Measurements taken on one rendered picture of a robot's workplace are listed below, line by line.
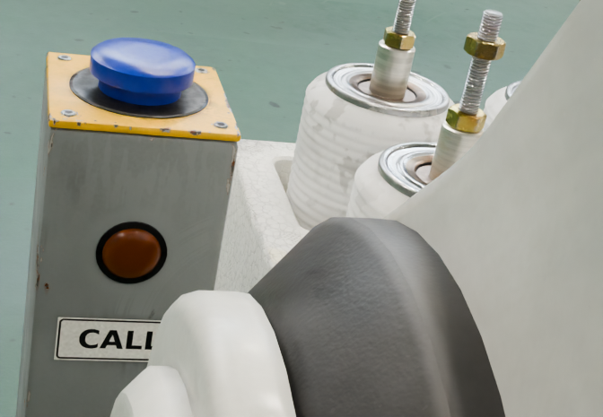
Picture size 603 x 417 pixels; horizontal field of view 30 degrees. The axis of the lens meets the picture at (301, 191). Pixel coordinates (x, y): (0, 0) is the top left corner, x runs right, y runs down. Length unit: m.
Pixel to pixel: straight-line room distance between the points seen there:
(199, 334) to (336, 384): 0.03
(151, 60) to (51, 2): 1.14
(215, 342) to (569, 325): 0.06
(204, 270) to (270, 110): 0.87
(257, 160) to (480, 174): 0.54
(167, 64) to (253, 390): 0.26
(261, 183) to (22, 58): 0.70
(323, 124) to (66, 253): 0.26
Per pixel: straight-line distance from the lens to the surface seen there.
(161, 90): 0.42
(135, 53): 0.44
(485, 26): 0.55
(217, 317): 0.20
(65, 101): 0.42
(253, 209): 0.67
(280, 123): 1.27
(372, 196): 0.55
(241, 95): 1.33
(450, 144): 0.56
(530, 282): 0.17
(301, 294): 0.21
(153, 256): 0.43
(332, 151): 0.65
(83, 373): 0.46
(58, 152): 0.41
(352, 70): 0.70
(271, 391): 0.19
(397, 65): 0.66
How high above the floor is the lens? 0.48
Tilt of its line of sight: 25 degrees down
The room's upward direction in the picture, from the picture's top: 11 degrees clockwise
